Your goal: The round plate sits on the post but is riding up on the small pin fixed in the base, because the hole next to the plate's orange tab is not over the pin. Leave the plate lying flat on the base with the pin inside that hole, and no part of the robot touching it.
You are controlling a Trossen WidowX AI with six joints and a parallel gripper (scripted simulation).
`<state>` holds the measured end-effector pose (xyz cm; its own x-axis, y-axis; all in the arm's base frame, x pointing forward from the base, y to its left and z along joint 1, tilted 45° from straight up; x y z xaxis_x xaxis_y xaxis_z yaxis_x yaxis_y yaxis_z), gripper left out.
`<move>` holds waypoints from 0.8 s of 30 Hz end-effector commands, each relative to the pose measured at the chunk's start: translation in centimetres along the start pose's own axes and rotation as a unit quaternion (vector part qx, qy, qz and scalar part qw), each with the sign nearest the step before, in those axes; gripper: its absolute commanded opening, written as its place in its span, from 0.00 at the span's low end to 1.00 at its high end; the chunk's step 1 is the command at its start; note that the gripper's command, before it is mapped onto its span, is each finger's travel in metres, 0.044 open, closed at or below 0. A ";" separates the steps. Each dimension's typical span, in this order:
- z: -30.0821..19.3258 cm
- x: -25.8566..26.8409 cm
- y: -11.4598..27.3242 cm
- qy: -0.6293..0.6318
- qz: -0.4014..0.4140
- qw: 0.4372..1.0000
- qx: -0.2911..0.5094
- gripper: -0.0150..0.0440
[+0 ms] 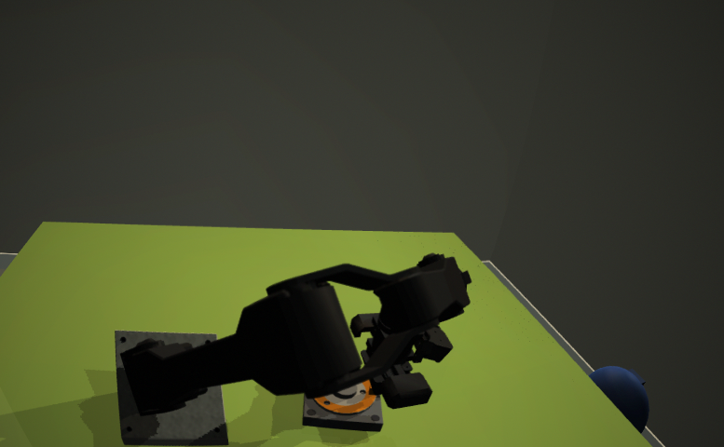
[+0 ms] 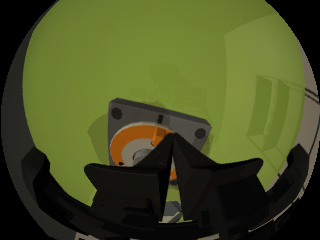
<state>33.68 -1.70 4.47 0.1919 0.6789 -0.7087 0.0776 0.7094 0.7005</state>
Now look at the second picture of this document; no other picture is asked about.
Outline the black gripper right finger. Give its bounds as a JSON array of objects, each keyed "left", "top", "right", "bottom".
[{"left": 172, "top": 132, "right": 264, "bottom": 221}]

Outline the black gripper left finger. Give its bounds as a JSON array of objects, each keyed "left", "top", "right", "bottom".
[{"left": 84, "top": 132, "right": 173, "bottom": 221}]

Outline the orange round plate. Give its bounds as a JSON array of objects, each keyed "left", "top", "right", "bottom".
[{"left": 111, "top": 121, "right": 176, "bottom": 180}]

